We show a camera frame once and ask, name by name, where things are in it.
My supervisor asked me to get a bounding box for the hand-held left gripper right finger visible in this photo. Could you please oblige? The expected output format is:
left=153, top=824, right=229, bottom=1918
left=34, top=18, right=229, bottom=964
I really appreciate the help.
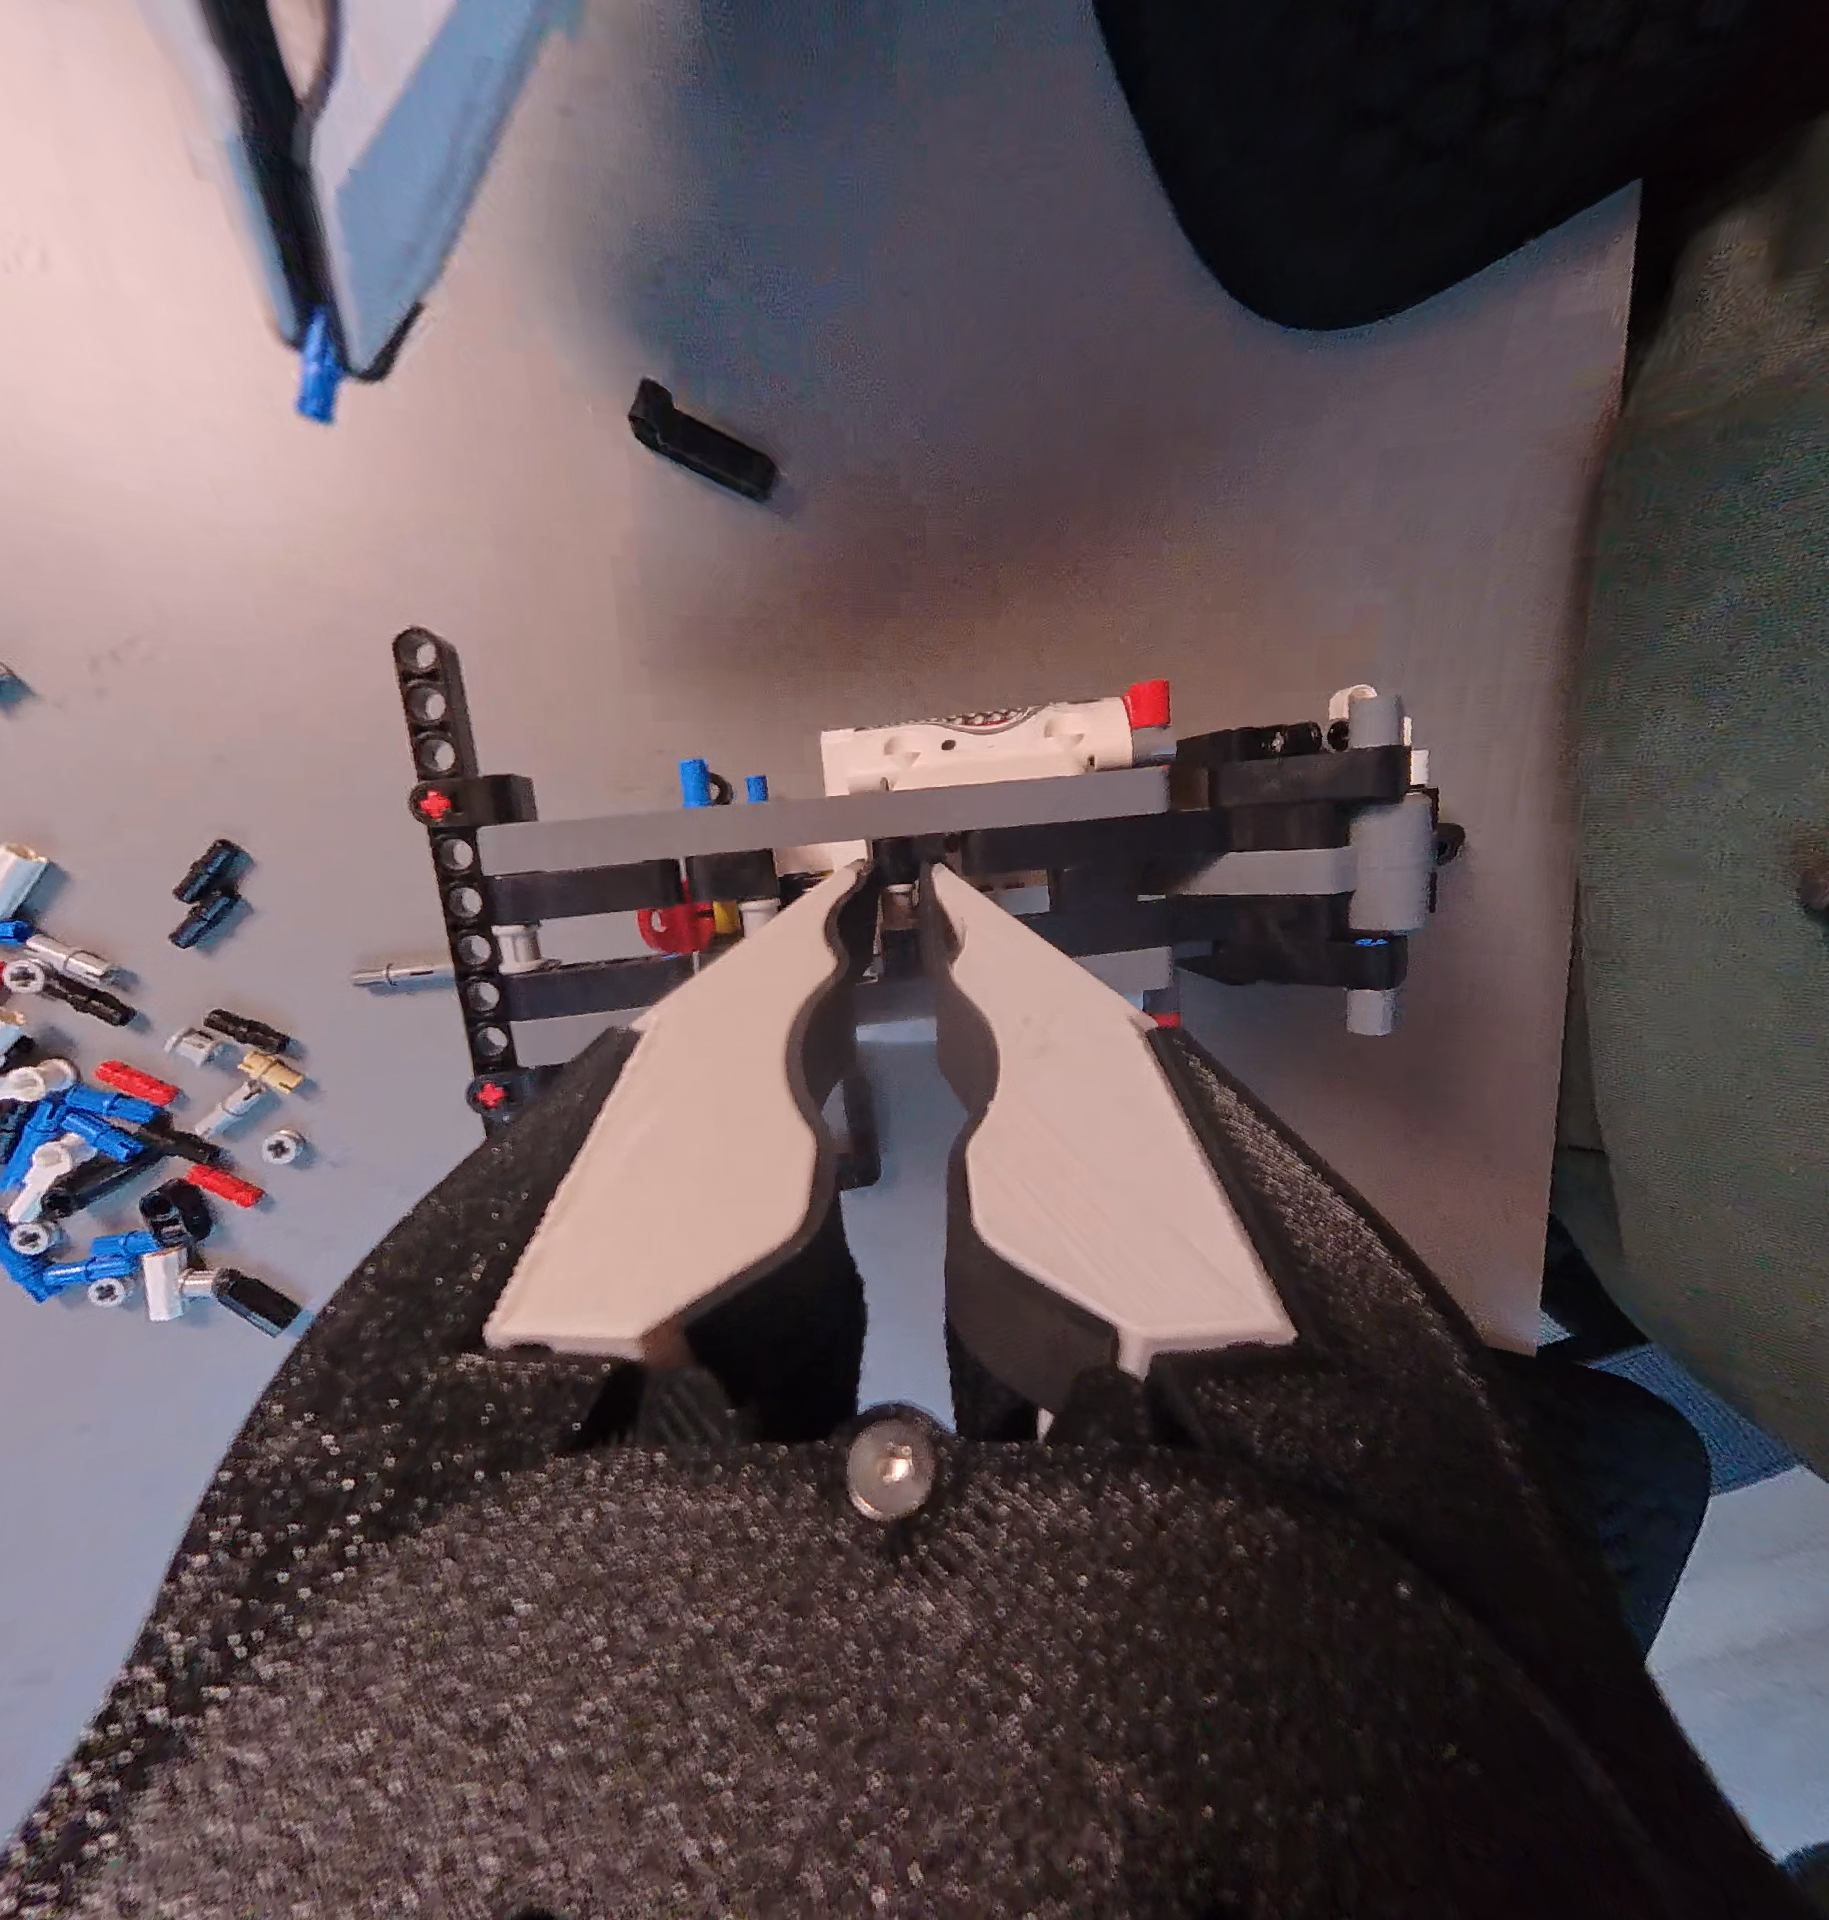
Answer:
left=916, top=869, right=1299, bottom=1395

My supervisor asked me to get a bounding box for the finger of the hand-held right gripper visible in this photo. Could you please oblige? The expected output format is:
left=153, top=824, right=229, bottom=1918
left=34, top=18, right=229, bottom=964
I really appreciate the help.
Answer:
left=142, top=0, right=335, bottom=330
left=271, top=0, right=582, bottom=371

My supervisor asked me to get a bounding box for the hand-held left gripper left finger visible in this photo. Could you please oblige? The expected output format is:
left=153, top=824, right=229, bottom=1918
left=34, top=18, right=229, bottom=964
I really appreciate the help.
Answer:
left=484, top=869, right=895, bottom=1381

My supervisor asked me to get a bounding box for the small blue brick pin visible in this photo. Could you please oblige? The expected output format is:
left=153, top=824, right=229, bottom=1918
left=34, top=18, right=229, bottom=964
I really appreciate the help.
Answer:
left=293, top=300, right=348, bottom=428

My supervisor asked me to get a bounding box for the toy brick vehicle model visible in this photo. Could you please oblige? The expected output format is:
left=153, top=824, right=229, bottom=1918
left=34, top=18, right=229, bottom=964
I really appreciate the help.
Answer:
left=355, top=625, right=1458, bottom=1117

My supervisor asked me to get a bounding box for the grey desk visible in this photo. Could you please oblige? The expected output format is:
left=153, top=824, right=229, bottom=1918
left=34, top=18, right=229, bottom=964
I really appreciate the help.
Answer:
left=0, top=0, right=1641, bottom=1877

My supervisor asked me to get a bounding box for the black brick connector piece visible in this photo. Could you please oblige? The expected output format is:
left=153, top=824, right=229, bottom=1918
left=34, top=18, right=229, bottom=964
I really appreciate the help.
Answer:
left=629, top=381, right=781, bottom=502

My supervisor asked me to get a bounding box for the pile of small brick parts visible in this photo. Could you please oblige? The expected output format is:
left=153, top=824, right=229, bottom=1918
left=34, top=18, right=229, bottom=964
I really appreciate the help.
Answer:
left=0, top=646, right=317, bottom=1338

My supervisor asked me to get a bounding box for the person's green sweater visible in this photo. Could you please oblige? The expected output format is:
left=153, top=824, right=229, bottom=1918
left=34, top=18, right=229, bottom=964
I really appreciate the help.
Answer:
left=1558, top=108, right=1829, bottom=1516

